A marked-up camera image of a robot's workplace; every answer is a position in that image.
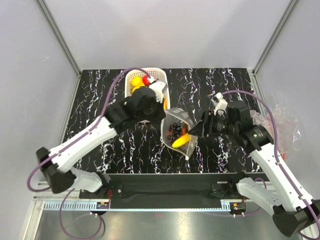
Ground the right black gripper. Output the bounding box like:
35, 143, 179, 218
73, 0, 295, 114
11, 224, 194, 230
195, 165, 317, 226
188, 110, 239, 139

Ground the orange fruit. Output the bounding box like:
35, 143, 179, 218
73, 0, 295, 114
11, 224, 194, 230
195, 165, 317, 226
182, 127, 188, 135

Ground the yellow banana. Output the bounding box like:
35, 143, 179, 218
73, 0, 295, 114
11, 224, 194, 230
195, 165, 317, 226
172, 133, 191, 149

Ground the dark blue grape bunch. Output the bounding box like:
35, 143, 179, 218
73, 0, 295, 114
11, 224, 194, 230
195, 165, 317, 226
167, 122, 188, 144

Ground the clear dotted zip bag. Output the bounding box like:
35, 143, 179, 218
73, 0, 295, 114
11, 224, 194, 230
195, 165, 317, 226
160, 107, 198, 161

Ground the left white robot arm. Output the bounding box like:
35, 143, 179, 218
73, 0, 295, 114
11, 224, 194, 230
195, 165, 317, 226
36, 87, 166, 198

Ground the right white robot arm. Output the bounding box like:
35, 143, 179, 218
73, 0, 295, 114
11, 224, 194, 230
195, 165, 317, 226
188, 101, 320, 237

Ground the pile of spare zip bags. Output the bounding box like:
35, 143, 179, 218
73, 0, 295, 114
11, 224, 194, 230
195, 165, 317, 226
250, 92, 304, 154

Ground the red strawberry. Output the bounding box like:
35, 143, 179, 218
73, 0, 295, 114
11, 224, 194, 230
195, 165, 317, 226
142, 75, 151, 87

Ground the orange yellow mango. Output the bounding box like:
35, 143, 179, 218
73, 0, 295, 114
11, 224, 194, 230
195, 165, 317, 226
163, 97, 168, 110

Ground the upper yellow lemon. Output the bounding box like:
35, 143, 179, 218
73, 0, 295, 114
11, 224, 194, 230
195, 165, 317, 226
130, 76, 144, 87

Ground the white plastic basket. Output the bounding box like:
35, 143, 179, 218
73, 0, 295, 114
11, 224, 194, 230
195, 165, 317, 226
124, 67, 171, 110

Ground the right connector block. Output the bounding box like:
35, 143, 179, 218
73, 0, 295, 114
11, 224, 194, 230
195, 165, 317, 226
232, 202, 247, 211

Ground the connector block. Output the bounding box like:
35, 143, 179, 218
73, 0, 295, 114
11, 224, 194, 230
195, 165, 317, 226
96, 201, 110, 210
232, 202, 247, 211

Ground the left connector block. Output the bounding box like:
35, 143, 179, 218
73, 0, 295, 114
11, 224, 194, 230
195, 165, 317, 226
96, 201, 110, 210

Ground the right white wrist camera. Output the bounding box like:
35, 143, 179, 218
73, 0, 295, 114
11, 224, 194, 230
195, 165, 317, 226
211, 92, 228, 116

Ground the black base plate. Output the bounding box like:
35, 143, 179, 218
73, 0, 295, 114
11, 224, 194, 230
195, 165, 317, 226
79, 173, 246, 211

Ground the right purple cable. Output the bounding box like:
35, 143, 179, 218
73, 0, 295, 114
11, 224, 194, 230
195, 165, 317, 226
221, 90, 318, 240

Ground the aluminium frame rail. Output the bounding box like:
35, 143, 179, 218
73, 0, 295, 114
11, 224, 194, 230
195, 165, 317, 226
32, 182, 282, 202

